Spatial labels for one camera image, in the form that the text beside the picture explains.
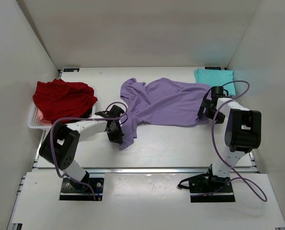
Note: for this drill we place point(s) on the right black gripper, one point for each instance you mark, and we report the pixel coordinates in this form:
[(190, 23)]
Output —
[(205, 104)]

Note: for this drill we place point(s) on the aluminium table rail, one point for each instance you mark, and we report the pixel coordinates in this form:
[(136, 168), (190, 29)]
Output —
[(147, 170)]

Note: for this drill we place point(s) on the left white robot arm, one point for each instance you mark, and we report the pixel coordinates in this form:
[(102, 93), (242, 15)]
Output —
[(60, 145)]

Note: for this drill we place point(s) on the folded teal t shirt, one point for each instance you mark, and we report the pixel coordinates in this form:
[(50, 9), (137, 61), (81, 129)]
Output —
[(213, 77)]

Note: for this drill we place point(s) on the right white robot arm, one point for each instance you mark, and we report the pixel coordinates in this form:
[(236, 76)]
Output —
[(242, 134)]

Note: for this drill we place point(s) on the pink garment in basket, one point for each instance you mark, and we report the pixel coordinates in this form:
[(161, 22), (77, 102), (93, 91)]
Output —
[(42, 120)]

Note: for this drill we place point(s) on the red t shirt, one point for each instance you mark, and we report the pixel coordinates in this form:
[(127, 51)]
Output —
[(63, 100)]

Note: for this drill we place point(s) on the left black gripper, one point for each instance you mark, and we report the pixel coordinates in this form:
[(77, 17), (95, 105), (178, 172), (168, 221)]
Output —
[(117, 138)]

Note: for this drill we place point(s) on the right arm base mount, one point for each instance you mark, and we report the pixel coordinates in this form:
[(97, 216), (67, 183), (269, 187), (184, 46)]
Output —
[(208, 188)]

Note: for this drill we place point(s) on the right blue label sticker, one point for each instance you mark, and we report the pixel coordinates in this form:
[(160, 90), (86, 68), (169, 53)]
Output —
[(213, 68)]

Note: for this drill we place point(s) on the white plastic basket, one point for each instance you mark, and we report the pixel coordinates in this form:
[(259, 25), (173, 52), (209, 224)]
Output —
[(34, 119)]

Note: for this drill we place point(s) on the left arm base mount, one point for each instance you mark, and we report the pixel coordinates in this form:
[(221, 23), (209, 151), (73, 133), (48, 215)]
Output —
[(72, 191)]

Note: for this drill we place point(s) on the purple t shirt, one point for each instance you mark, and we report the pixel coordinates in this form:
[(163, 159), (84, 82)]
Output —
[(163, 102)]

